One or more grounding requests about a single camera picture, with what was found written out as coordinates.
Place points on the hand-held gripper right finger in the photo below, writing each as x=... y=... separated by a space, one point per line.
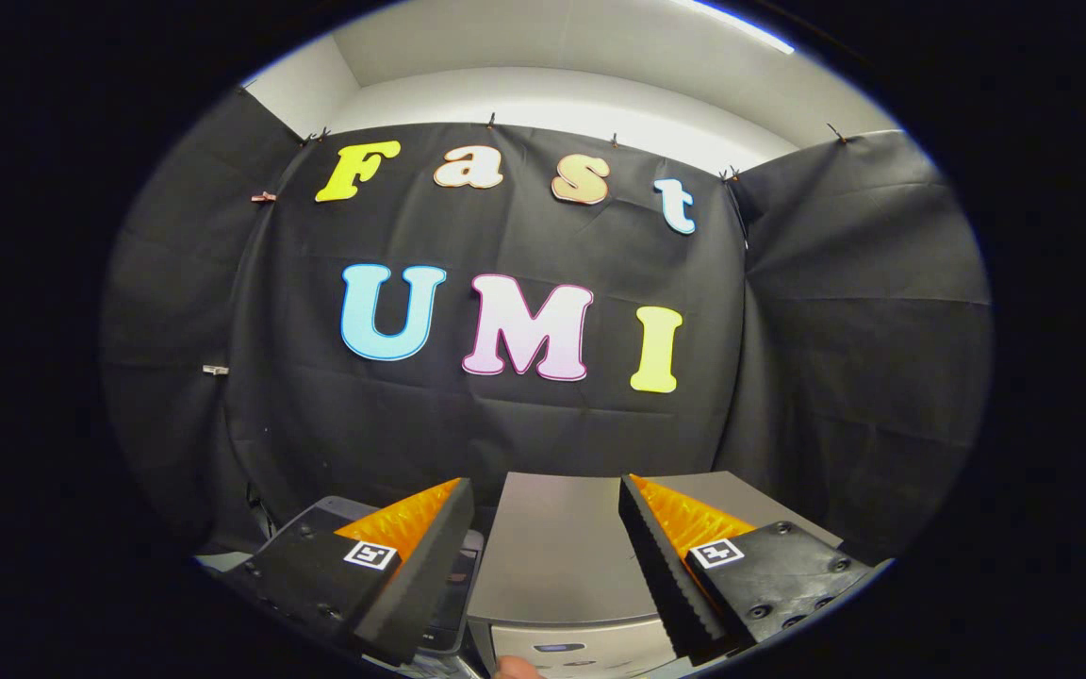
x=661 y=566

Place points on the black backdrop cloth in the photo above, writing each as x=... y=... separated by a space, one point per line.
x=835 y=330

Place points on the grey metal cabinet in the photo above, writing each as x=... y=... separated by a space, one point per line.
x=552 y=547

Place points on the grey washing machine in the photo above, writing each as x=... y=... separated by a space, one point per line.
x=444 y=666

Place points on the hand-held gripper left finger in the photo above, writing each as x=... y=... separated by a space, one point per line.
x=420 y=566

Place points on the dark glass washing machine lid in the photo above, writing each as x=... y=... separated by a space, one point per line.
x=461 y=585

